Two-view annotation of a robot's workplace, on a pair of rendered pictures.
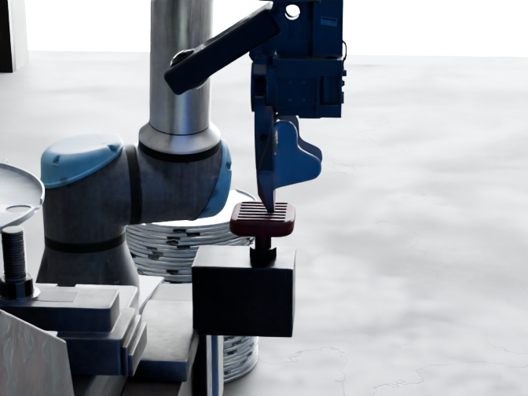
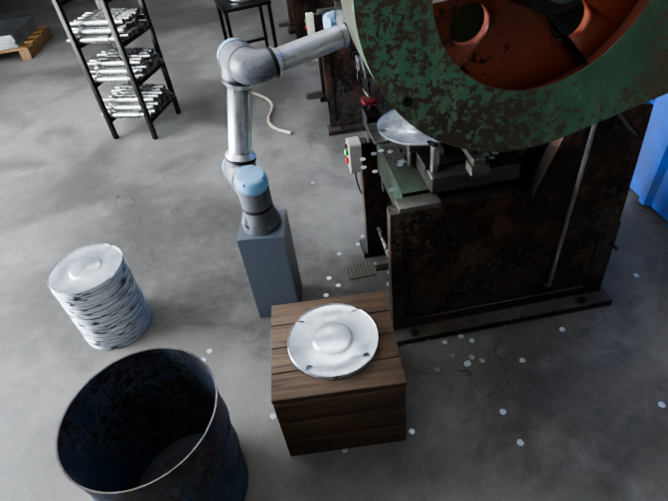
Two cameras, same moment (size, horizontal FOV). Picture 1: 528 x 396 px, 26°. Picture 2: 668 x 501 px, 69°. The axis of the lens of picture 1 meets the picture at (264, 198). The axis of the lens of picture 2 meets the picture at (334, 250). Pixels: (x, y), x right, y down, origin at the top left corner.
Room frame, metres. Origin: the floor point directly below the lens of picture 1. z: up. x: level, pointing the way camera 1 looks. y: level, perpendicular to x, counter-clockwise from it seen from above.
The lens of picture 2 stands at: (1.51, 1.78, 1.60)
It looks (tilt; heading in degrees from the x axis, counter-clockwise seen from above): 42 degrees down; 262
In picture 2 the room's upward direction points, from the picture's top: 8 degrees counter-clockwise
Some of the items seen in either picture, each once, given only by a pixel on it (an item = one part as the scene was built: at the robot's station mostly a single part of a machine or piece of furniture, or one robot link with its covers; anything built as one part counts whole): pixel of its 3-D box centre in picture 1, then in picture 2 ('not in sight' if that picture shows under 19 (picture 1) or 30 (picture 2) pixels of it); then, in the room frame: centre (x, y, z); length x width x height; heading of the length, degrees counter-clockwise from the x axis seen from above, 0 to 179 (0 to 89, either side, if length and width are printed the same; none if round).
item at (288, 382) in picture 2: not in sight; (337, 372); (1.41, 0.81, 0.18); 0.40 x 0.38 x 0.35; 172
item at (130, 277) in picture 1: (86, 262); (259, 213); (1.55, 0.26, 0.50); 0.15 x 0.15 x 0.10
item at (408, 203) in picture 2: not in sight; (513, 232); (0.70, 0.62, 0.45); 0.92 x 0.12 x 0.90; 176
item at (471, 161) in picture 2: not in sight; (472, 148); (0.83, 0.52, 0.76); 0.17 x 0.06 x 0.10; 86
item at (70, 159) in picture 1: (87, 185); (252, 187); (1.55, 0.25, 0.62); 0.13 x 0.12 x 0.14; 105
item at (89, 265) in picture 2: (188, 205); (85, 267); (2.28, 0.16, 0.35); 0.29 x 0.29 x 0.01
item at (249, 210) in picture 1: (262, 247); (370, 106); (1.02, 0.00, 0.71); 0.07 x 0.06 x 0.08; 176
